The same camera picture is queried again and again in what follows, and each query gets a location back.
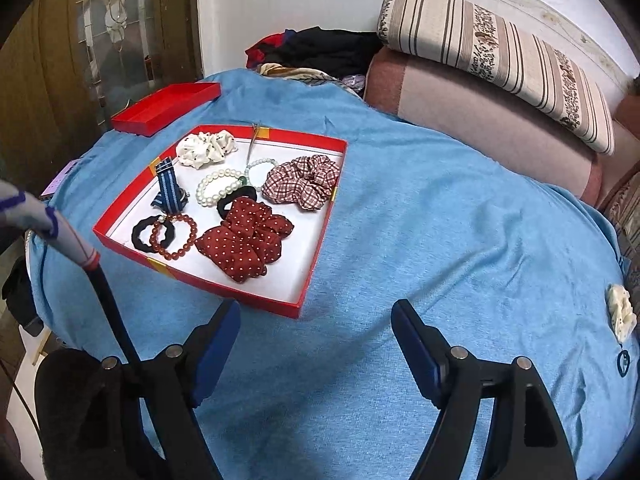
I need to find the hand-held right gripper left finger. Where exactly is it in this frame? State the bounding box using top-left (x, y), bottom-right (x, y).
top-left (50, 300), bottom-right (242, 480)

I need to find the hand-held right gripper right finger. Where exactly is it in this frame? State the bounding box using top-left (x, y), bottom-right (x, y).
top-left (391, 299), bottom-right (581, 480)

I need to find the red dotted scrunchie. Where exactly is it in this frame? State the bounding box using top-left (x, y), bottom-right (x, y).
top-left (194, 197), bottom-right (295, 283)

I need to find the red box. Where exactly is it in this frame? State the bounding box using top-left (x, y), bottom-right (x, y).
top-left (92, 124), bottom-right (349, 320)

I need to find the blue striped ribbon bow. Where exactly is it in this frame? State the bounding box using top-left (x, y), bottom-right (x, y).
top-left (150, 159), bottom-right (190, 213)

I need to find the blue blanket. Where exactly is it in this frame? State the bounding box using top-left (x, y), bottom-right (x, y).
top-left (30, 70), bottom-right (640, 480)

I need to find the red plaid scrunchie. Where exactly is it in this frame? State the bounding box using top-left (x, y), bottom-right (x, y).
top-left (261, 155), bottom-right (342, 211)

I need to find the cream dotted scrunchie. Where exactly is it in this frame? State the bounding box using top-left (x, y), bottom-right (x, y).
top-left (605, 283), bottom-right (639, 344)

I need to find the white dotted scrunchie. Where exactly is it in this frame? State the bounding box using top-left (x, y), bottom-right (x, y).
top-left (176, 130), bottom-right (237, 170)

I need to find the metal hair pin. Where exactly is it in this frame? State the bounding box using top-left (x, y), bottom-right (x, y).
top-left (244, 121), bottom-right (264, 166)

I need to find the mauve sofa cushion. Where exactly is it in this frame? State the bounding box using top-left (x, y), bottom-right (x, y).
top-left (363, 47), bottom-right (604, 202)

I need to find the red box lid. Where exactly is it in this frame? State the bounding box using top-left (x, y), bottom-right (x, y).
top-left (110, 81), bottom-right (222, 138)

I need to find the cream patterned scarf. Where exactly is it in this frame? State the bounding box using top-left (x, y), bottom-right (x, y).
top-left (256, 62), bottom-right (342, 87)

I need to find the long striped floral cushion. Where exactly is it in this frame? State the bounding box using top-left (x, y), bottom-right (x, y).
top-left (376, 0), bottom-right (617, 156)

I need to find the pile of dark clothes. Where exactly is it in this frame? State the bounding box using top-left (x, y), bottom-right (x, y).
top-left (245, 26), bottom-right (383, 77)

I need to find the red bead bracelet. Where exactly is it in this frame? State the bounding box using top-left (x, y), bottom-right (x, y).
top-left (149, 211), bottom-right (199, 261)

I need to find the black ruffled hair tie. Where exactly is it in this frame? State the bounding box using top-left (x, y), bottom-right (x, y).
top-left (131, 212), bottom-right (176, 252)

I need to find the plain black hair tie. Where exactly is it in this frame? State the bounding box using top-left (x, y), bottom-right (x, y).
top-left (216, 186), bottom-right (259, 221)

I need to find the white pearl bracelet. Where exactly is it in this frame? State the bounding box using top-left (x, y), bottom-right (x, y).
top-left (195, 167), bottom-right (246, 207)

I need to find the pearl bracelet with green bead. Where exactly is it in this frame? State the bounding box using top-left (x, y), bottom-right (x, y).
top-left (239, 157), bottom-right (279, 189)

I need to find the black cable with white sleeve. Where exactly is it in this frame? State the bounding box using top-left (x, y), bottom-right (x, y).
top-left (0, 177), bottom-right (143, 378)

